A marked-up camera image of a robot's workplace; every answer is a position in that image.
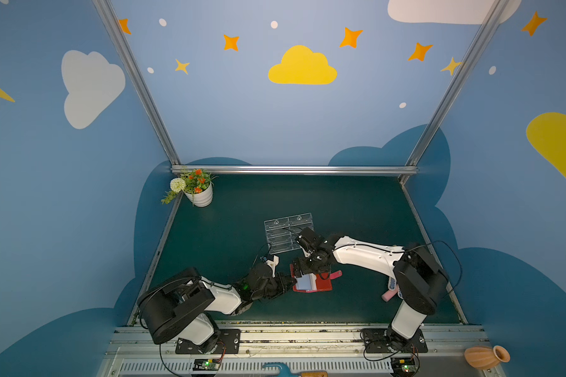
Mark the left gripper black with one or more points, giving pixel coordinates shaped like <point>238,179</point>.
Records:
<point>280,282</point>

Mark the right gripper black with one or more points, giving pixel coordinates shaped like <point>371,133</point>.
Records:
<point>304,266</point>

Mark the red card holder wallet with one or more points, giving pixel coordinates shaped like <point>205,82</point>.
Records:
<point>312,283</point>

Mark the clear acrylic card organizer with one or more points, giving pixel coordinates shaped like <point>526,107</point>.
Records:
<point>281,233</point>

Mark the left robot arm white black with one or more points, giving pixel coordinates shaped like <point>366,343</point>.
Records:
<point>180,307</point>

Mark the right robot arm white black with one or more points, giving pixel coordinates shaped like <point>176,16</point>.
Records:
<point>422,281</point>

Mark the left green circuit board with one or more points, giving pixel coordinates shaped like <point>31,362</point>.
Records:
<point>206,365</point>

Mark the green circuit board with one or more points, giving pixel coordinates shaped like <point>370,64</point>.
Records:
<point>404,367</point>
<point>206,365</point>

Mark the white pot with flowers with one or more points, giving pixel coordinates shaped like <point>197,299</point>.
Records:
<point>196,185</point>

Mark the right green circuit board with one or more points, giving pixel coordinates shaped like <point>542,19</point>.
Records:
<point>404,367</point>

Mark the terracotta clay vase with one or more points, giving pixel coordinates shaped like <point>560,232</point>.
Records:
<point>484,358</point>

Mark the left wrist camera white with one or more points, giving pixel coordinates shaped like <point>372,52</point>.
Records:
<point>272,263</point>

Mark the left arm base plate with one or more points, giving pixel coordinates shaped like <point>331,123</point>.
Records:
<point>222,341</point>

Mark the teal handled tool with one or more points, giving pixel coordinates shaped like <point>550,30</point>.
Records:
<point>284,371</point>

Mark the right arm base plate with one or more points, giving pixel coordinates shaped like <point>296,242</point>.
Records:
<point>385,340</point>

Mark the aluminium rail front frame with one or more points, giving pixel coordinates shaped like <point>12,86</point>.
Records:
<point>335,348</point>

